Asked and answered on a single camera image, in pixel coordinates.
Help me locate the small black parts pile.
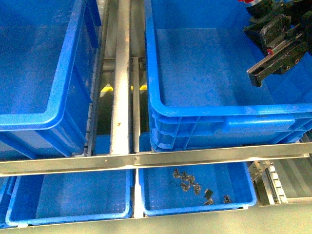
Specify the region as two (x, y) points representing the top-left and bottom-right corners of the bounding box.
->
(161, 167), (235, 208)

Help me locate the lower blue bin left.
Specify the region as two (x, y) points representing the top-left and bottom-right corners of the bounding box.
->
(5, 134), (134, 227)

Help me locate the red button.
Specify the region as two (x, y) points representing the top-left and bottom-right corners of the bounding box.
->
(238, 0), (262, 8)

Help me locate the blue target bin right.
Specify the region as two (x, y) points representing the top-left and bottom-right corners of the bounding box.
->
(144, 0), (312, 152)

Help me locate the blue empty middle bin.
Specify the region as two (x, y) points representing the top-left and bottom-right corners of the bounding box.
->
(0, 0), (101, 161)

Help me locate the lower blue bin with parts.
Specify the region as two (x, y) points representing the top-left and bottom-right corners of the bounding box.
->
(137, 133), (257, 217)

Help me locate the metal roller rack frame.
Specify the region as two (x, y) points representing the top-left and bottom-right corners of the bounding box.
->
(0, 0), (312, 234)

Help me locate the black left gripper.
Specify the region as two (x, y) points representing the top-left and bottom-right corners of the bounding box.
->
(243, 0), (312, 87)

